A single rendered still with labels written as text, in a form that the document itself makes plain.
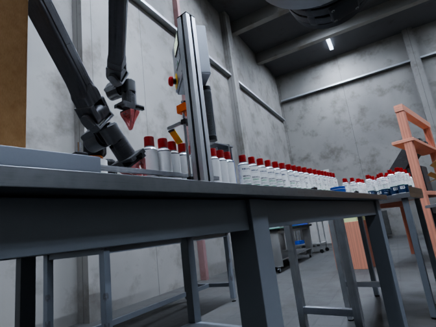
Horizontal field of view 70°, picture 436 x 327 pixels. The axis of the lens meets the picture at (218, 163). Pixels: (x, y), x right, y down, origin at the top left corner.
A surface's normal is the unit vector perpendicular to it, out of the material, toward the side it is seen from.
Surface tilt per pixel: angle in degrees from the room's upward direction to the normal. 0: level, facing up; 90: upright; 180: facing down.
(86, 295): 90
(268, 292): 90
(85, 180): 90
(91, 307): 90
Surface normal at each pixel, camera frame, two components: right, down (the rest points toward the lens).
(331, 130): -0.49, -0.14
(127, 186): 0.76, -0.23
